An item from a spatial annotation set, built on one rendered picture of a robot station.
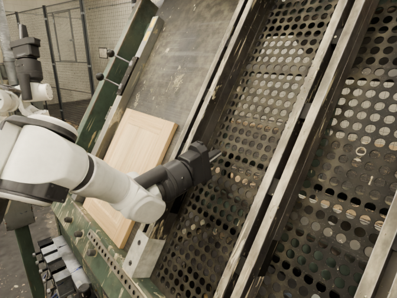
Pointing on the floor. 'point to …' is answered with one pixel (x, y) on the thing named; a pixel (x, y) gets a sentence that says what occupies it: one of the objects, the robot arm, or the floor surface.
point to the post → (29, 261)
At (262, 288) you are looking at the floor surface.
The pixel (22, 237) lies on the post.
